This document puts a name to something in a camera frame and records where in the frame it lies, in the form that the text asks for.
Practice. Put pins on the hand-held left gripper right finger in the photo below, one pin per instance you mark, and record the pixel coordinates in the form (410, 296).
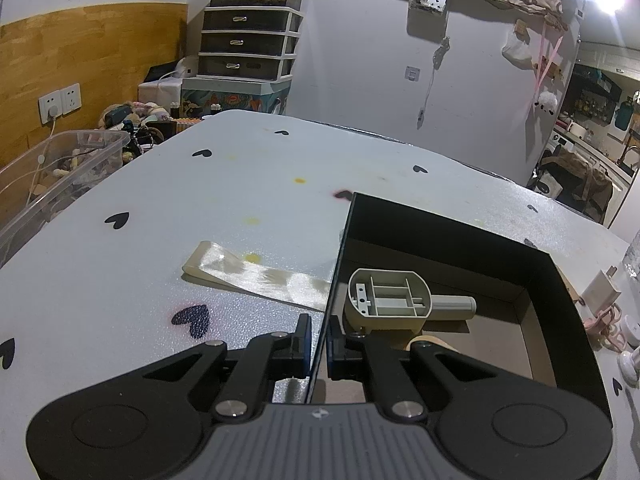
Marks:
(334, 355)

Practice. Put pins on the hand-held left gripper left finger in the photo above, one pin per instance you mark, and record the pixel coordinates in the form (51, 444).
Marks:
(302, 347)

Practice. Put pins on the black cardboard box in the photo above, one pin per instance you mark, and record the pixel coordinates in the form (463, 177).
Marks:
(450, 237)

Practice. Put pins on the white charger plug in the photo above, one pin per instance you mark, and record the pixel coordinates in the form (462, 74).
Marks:
(600, 291)

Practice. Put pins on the pink eyelash curler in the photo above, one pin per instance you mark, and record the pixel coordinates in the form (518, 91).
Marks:
(607, 331)

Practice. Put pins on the white plastic knob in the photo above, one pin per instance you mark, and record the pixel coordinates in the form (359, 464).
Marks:
(629, 362)

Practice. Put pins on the grey plastic shell part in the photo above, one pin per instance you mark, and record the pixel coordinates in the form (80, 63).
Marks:
(390, 301)

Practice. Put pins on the cream satin ribbon strip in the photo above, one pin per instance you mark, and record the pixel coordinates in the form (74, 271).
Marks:
(250, 275)

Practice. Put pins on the tan tape roll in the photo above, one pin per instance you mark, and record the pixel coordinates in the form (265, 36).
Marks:
(432, 341)

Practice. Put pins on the painted patterned cabinet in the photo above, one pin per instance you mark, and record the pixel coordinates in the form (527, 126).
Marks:
(235, 96)

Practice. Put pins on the white panda print bag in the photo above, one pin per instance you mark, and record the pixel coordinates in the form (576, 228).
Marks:
(550, 187)

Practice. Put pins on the pile of plush toys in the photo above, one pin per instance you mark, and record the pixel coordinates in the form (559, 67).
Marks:
(132, 122)

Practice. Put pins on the white box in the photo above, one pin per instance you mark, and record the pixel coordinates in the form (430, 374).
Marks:
(159, 97)

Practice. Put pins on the clear plastic storage bin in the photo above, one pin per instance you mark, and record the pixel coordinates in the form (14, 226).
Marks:
(60, 180)

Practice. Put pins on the white round object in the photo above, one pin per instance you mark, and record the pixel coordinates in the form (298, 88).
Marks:
(632, 330)

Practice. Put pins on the brown draped cloth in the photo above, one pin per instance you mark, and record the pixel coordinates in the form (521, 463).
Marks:
(580, 177)

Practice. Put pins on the white plastic drawer unit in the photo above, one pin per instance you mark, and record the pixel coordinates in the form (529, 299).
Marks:
(247, 45)

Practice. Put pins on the clear glass cup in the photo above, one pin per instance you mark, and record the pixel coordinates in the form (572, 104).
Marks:
(632, 257)

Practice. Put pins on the white plush toy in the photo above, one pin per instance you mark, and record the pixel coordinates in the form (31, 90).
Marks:
(546, 102)

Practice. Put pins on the hanging white bag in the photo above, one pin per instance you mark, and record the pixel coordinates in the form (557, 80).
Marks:
(517, 50)

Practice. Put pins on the pink hanging ribbon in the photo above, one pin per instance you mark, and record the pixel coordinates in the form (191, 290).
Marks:
(545, 67)

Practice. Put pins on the teal hanging bag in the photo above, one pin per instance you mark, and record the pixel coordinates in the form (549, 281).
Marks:
(623, 115)

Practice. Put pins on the white wall switch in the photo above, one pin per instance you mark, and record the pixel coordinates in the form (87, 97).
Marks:
(412, 73)

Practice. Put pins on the white wall outlet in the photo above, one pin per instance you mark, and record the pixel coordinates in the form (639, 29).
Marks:
(70, 96)
(49, 106)

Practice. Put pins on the wall mounted bracket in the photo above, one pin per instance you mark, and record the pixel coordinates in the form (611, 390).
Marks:
(427, 2)

